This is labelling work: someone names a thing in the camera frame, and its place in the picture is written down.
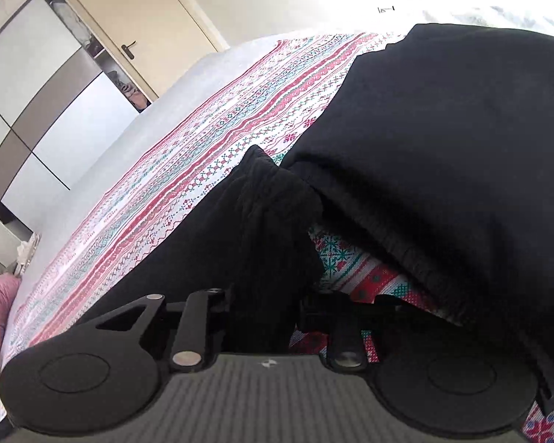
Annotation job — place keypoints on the folded beige cloth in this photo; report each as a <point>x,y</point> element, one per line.
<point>25,253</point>

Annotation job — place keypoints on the grey bed sheet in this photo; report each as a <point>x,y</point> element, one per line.
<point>134,147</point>

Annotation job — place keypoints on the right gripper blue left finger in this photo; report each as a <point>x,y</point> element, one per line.
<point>202,324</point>

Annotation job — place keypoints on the cream bedroom door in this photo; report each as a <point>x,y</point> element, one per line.
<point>160,39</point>

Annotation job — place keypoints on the patterned red green blanket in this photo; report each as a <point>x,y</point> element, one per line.
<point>108,379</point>

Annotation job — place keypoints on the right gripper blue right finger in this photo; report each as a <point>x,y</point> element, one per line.
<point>392,323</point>

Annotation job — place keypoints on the black sweatpants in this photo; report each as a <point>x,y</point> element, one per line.
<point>436,155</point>

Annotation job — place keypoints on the white grey sliding wardrobe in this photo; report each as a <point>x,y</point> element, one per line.
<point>64,101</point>

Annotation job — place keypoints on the wall power socket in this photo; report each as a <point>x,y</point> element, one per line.
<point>387,9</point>

